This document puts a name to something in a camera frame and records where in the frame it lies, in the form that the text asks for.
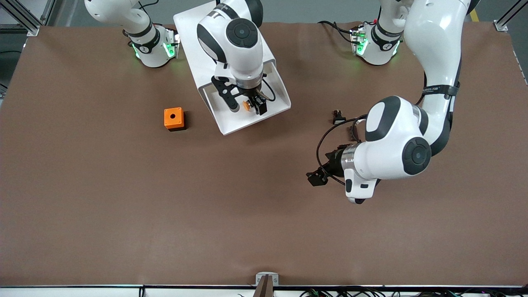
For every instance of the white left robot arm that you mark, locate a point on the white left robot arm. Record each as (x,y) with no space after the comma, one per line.
(396,136)

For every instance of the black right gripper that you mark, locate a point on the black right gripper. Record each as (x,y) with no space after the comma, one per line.
(255,97)

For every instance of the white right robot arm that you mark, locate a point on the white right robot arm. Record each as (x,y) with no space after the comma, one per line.
(239,53)

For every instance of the orange push button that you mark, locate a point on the orange push button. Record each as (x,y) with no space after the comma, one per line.
(246,106)

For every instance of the white plastic drawer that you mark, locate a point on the white plastic drawer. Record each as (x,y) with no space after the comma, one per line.
(231,119)

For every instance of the brown table cover sheet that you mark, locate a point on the brown table cover sheet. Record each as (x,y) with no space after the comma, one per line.
(165,206)

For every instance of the small black switch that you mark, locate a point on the small black switch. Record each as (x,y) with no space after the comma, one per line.
(339,119)

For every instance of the orange button enclosure box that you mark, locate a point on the orange button enclosure box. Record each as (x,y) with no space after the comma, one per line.
(168,121)

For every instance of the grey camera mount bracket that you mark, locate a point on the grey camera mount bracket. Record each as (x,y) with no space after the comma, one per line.
(267,284)

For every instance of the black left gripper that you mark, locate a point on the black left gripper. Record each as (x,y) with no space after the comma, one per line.
(333,161)

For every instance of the aluminium frame post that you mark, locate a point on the aluminium frame post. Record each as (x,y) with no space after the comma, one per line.
(500,25)
(33,29)

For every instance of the white drawer cabinet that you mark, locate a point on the white drawer cabinet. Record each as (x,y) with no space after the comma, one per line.
(189,41)

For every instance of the brown terminal block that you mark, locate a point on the brown terminal block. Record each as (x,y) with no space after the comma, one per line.
(351,134)

